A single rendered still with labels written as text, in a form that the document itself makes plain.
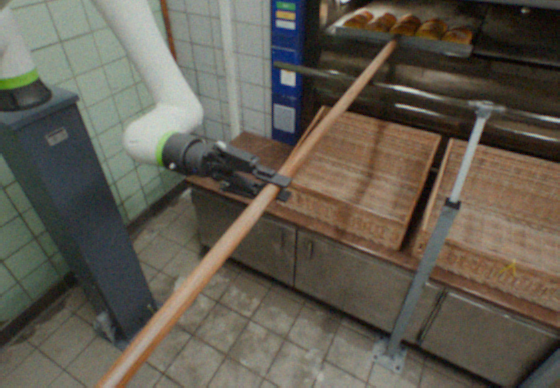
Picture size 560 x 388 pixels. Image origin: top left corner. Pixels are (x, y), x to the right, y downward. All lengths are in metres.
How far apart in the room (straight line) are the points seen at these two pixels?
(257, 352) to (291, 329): 0.20
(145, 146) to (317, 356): 1.31
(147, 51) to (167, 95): 0.11
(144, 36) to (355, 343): 1.56
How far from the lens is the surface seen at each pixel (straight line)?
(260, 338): 1.86
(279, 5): 1.71
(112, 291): 1.66
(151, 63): 0.90
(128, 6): 0.89
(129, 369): 0.53
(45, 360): 2.10
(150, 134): 0.85
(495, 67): 1.58
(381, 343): 1.91
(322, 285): 1.75
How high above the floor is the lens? 1.67
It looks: 39 degrees down
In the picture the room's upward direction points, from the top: straight up
